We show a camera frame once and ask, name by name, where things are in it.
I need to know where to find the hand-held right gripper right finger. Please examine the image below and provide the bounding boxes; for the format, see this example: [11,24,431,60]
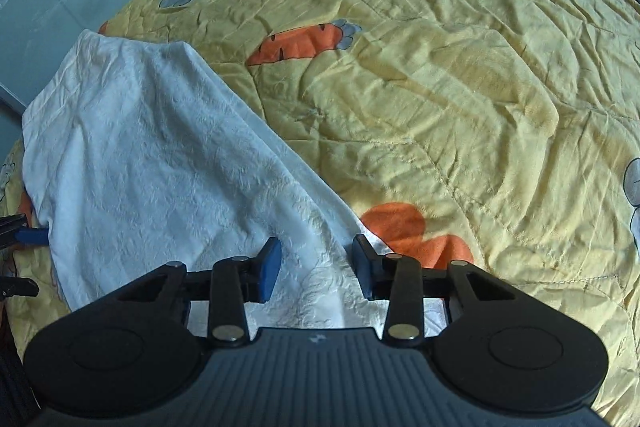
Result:
[351,234,522,344]

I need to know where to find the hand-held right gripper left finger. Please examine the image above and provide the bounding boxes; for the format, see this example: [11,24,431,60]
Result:
[116,236,284,349]

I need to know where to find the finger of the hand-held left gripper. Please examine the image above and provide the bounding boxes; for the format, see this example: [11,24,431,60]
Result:
[0,276,41,299]
[0,214,50,253]

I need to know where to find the white embossed towel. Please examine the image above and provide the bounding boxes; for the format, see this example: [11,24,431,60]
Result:
[21,28,448,340]

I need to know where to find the yellow carrot print blanket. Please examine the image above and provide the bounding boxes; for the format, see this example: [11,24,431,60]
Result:
[0,0,640,414]

